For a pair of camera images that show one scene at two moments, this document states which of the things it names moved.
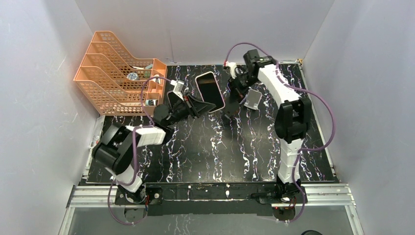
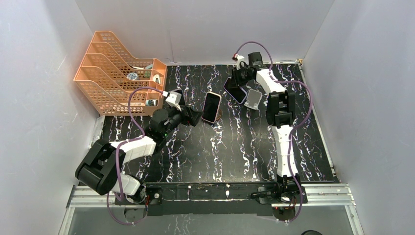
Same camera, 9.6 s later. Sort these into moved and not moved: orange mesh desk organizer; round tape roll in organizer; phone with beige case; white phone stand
Moved: phone with beige case
Not moved: white phone stand; round tape roll in organizer; orange mesh desk organizer
